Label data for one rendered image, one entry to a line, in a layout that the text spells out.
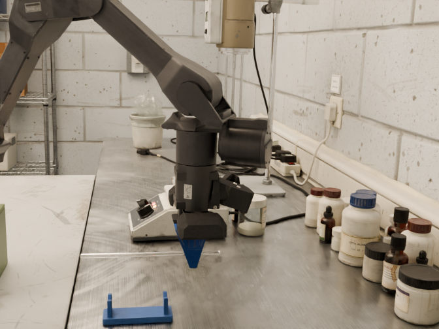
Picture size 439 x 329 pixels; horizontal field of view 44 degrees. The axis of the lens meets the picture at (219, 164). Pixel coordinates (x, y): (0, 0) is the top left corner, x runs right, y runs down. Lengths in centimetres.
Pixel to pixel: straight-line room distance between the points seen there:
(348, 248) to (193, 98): 48
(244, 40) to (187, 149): 77
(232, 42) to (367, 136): 42
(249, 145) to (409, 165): 58
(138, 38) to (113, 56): 276
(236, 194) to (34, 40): 35
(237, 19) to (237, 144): 79
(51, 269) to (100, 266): 8
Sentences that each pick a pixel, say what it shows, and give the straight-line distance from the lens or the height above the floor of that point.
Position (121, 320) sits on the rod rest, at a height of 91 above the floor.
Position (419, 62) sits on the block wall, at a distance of 122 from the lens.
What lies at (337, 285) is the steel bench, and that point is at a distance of 98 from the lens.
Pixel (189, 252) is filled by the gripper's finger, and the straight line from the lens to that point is 79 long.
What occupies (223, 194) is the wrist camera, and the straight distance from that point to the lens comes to 76.
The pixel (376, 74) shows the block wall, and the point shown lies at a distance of 139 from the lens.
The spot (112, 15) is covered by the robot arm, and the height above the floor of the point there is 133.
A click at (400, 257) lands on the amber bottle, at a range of 96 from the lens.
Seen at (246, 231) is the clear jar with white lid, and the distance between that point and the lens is 117.
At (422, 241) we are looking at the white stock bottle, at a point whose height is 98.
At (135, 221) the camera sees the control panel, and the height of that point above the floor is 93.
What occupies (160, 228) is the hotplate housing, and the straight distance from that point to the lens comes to 113.
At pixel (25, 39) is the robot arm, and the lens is 83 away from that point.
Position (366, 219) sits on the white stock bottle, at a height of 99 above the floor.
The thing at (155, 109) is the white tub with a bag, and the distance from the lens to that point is 210.
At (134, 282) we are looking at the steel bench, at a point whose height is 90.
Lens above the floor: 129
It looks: 12 degrees down
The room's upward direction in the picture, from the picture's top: 2 degrees clockwise
